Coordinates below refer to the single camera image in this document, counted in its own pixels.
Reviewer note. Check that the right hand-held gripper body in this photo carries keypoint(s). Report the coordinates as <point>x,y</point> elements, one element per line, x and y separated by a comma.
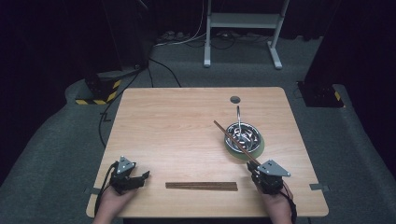
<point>272,180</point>

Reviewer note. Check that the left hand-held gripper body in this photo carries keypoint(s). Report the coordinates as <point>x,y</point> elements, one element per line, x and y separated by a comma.
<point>124,165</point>

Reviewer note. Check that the shiny steel bowl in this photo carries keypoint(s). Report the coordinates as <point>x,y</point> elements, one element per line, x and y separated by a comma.
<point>250,137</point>

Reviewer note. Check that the single dark wooden chopstick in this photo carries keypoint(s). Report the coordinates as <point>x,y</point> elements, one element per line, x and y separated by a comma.
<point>232,138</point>

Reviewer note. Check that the row of brown chopsticks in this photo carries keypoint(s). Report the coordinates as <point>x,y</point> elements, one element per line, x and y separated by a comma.
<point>201,186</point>

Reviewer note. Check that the person's right hand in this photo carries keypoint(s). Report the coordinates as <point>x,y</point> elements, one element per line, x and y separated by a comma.
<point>278,205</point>

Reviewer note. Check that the person's left hand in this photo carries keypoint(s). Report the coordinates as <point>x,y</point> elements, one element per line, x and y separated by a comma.
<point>112,203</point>

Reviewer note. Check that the grey tape piece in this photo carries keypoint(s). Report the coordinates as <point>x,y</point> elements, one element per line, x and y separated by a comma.
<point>319,187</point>
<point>92,190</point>

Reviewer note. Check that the steel spoon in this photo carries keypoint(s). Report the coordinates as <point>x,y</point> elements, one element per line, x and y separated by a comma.
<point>238,116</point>

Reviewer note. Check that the grey round table grommet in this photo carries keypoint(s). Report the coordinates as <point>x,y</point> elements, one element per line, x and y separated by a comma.
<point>235,100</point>

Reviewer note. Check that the black yellow striped stand base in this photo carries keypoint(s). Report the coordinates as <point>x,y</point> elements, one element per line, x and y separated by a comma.
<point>320,95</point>
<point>99,93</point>

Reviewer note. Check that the power strip with plugs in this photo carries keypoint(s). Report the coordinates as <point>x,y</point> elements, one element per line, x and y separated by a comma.
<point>171,35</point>

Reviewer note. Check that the white metal stand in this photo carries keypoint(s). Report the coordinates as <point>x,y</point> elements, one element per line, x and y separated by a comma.
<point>244,20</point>

